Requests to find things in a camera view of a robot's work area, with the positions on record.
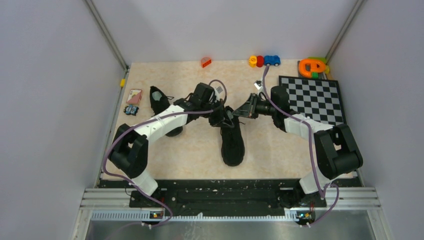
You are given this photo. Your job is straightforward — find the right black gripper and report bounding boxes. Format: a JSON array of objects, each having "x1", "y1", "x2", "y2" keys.
[{"x1": 232, "y1": 93, "x2": 277, "y2": 120}]

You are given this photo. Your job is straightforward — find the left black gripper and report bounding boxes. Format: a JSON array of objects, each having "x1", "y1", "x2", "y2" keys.
[{"x1": 200, "y1": 98, "x2": 234, "y2": 128}]

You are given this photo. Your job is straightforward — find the black shoe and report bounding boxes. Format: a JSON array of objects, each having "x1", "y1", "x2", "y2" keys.
[
  {"x1": 149, "y1": 85, "x2": 184, "y2": 138},
  {"x1": 220, "y1": 116, "x2": 245, "y2": 167}
]

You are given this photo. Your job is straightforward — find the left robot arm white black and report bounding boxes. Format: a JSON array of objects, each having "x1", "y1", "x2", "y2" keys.
[{"x1": 106, "y1": 82, "x2": 235, "y2": 207}]

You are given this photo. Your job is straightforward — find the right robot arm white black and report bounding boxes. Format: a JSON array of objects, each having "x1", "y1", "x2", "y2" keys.
[{"x1": 231, "y1": 86, "x2": 363, "y2": 206}]

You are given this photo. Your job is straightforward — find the yellow toy cylinder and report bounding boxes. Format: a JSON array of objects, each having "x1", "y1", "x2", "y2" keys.
[{"x1": 248, "y1": 55, "x2": 257, "y2": 68}]

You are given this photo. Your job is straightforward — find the red toy cylinder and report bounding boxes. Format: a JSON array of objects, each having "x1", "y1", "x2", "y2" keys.
[{"x1": 256, "y1": 55, "x2": 264, "y2": 68}]

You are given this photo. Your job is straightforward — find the blue toy car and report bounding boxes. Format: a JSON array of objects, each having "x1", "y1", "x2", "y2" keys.
[{"x1": 263, "y1": 55, "x2": 281, "y2": 67}]

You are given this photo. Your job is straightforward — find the orange toy brick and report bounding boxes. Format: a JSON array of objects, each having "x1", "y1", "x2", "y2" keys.
[{"x1": 200, "y1": 57, "x2": 212, "y2": 68}]

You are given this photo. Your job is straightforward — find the black white checkerboard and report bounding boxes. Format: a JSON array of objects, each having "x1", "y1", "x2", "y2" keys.
[{"x1": 278, "y1": 76, "x2": 347, "y2": 132}]

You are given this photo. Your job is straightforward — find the pink triangle card box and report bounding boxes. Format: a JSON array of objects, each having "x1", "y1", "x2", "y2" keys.
[{"x1": 126, "y1": 89, "x2": 143, "y2": 106}]

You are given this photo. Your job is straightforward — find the small blue black toy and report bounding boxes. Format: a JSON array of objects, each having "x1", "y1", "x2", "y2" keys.
[{"x1": 123, "y1": 104, "x2": 139, "y2": 116}]

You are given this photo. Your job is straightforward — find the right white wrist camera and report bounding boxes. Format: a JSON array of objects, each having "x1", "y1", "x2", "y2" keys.
[{"x1": 254, "y1": 80, "x2": 263, "y2": 92}]

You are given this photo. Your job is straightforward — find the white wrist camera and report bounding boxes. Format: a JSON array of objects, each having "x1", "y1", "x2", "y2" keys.
[
  {"x1": 214, "y1": 85, "x2": 226, "y2": 99},
  {"x1": 254, "y1": 80, "x2": 263, "y2": 92}
]

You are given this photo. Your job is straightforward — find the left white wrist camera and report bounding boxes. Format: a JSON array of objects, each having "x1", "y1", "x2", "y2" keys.
[{"x1": 214, "y1": 85, "x2": 226, "y2": 99}]

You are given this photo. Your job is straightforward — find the orange ring toy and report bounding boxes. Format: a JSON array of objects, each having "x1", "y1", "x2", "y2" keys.
[{"x1": 297, "y1": 58, "x2": 330, "y2": 79}]

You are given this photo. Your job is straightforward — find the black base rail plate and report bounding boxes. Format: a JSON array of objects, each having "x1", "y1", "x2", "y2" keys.
[{"x1": 97, "y1": 178, "x2": 364, "y2": 220}]

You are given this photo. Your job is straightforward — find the yellow clip on rail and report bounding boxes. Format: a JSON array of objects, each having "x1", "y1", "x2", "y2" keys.
[{"x1": 119, "y1": 78, "x2": 126, "y2": 88}]

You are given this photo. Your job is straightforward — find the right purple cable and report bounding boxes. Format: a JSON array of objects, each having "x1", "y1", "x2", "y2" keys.
[{"x1": 261, "y1": 64, "x2": 340, "y2": 228}]

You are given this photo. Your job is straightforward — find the purple cable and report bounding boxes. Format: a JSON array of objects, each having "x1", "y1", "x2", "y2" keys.
[
  {"x1": 261, "y1": 64, "x2": 340, "y2": 228},
  {"x1": 101, "y1": 79, "x2": 228, "y2": 229}
]

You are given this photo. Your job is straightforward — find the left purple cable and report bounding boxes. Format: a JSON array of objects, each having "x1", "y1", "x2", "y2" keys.
[{"x1": 101, "y1": 79, "x2": 228, "y2": 229}]

